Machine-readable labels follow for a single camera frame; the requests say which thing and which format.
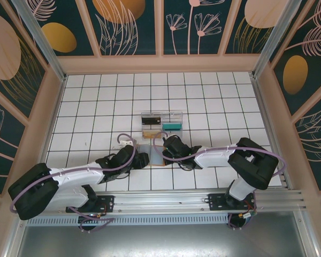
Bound orange leather card holder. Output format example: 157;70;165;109
136;143;167;167

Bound wall panel pink disc fronds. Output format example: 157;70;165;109
223;0;280;56

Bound slotted grey cable duct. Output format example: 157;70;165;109
26;215;230;226

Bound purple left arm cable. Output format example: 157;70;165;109
10;132;137;234

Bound gold VIP card stack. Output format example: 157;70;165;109
143;130;164;139

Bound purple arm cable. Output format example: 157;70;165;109
152;130;288;231
10;132;137;234

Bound wall panel golden disc leaves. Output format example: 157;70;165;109
84;0;161;57

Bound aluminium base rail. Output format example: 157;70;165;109
14;188;307;215

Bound clear acrylic card organizer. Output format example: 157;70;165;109
140;110;185;140

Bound black VIP card stack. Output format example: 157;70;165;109
141;115;162;125

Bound wall panel three pink flowers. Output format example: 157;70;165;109
162;0;232;57

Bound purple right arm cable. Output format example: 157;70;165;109
152;130;288;231

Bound wall panel pink leaf outlines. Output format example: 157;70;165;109
294;99;321;192

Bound aluminium side rail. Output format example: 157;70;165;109
249;72;291;190

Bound wall panel small pink flower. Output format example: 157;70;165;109
0;93;27;195

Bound teal card stack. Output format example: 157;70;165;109
162;122;183;131

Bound wall panel large pink disc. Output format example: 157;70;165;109
0;10;48;120

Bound wall panel golden oval feathers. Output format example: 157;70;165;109
270;0;321;117

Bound grey steel base sheet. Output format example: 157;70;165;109
14;210;311;257

